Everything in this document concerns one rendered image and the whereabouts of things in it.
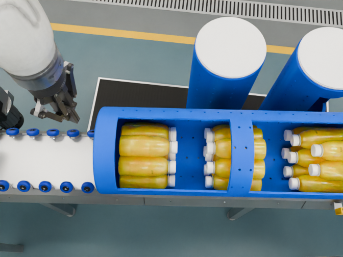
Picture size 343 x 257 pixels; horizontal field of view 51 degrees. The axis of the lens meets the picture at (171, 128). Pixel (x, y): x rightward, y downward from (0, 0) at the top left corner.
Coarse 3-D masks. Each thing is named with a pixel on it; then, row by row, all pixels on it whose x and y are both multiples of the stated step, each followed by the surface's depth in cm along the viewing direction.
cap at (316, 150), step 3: (315, 144) 113; (312, 147) 114; (315, 147) 112; (318, 147) 112; (312, 150) 114; (315, 150) 111; (318, 150) 111; (321, 150) 111; (312, 153) 114; (315, 153) 112; (318, 153) 112; (315, 156) 112; (318, 156) 113
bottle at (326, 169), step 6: (324, 162) 114; (330, 162) 113; (336, 162) 113; (342, 162) 113; (318, 168) 114; (324, 168) 113; (330, 168) 112; (336, 168) 112; (342, 168) 112; (318, 174) 114; (324, 174) 113; (330, 174) 112; (336, 174) 112; (342, 174) 112; (330, 180) 114; (336, 180) 114; (342, 180) 114
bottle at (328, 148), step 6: (318, 144) 114; (324, 144) 112; (330, 144) 111; (336, 144) 111; (342, 144) 111; (324, 150) 111; (330, 150) 111; (336, 150) 110; (342, 150) 110; (324, 156) 112; (330, 156) 111; (336, 156) 111; (342, 156) 111
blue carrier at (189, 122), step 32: (96, 128) 105; (192, 128) 128; (288, 128) 128; (96, 160) 103; (192, 160) 130; (128, 192) 111; (160, 192) 110; (192, 192) 110; (224, 192) 109; (256, 192) 110; (288, 192) 110
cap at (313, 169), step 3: (309, 165) 116; (312, 165) 114; (315, 165) 114; (309, 168) 116; (312, 168) 113; (315, 168) 113; (309, 171) 116; (312, 171) 113; (315, 171) 113; (309, 174) 116; (312, 174) 114; (315, 174) 114
